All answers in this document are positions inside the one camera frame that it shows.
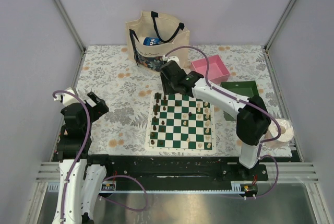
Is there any beige canvas tote bag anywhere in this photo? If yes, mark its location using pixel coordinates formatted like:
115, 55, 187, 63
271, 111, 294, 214
126, 11, 190, 72

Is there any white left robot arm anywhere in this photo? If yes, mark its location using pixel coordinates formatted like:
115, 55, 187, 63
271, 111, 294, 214
53, 87, 113, 223

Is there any blue white bottle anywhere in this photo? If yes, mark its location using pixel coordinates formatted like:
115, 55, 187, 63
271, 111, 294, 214
142, 37, 161, 46

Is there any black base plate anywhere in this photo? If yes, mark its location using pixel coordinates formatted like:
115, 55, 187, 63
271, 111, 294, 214
88, 155, 268, 192

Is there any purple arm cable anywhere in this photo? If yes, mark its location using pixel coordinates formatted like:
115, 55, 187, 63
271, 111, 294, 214
163, 45, 282, 200
52, 90, 149, 224

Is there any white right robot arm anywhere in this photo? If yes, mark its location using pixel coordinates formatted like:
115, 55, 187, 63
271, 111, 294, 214
160, 61, 271, 180

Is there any floral table cloth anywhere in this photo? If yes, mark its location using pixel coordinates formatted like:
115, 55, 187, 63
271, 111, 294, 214
76, 45, 282, 156

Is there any green white chess board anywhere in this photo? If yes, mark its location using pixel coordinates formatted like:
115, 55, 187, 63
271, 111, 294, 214
145, 92, 216, 155

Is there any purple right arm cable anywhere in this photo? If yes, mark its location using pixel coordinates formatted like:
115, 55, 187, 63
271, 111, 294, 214
163, 45, 282, 200

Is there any white toilet paper roll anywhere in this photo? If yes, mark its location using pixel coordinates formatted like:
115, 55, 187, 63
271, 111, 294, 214
264, 119, 294, 148

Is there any pink plastic box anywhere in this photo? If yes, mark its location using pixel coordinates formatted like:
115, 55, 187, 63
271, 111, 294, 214
190, 54, 230, 85

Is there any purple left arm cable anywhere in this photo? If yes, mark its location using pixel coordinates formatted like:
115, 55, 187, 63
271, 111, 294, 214
52, 90, 149, 224

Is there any green plastic box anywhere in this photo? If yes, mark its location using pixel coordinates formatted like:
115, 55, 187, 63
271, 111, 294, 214
221, 80, 259, 98

